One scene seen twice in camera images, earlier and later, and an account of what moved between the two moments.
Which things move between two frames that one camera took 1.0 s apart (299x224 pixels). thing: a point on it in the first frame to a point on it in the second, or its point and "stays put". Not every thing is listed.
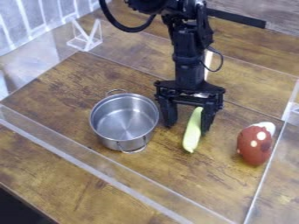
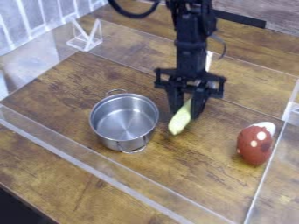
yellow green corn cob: (192, 131) to (180, 120)
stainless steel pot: (122, 119) stays put
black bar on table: (236, 17) stays put
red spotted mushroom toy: (255, 143) stays put
